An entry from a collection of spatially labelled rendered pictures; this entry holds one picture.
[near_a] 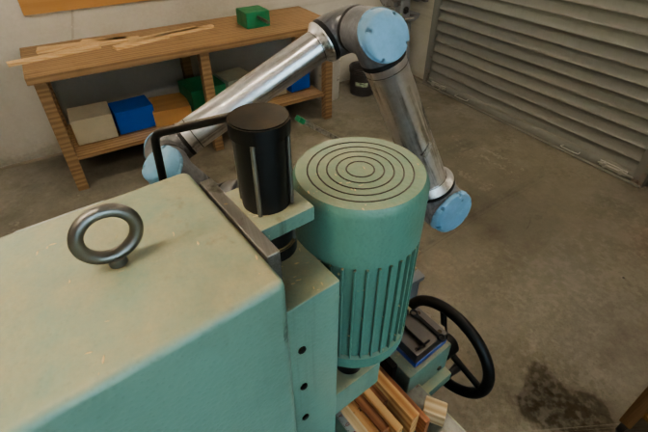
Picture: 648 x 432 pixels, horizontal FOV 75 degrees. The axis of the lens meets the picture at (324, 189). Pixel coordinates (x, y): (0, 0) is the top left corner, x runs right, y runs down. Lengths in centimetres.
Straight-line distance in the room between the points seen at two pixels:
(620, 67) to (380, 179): 323
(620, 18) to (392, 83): 269
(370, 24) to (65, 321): 83
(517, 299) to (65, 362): 233
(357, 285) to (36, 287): 34
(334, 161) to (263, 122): 18
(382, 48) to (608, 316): 202
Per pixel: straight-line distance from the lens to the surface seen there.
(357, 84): 436
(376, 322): 63
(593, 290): 277
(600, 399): 234
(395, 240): 51
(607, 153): 384
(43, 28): 369
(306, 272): 52
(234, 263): 40
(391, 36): 104
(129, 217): 40
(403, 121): 115
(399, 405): 94
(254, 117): 41
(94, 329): 39
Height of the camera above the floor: 180
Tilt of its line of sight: 36 degrees down
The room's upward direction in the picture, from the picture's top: straight up
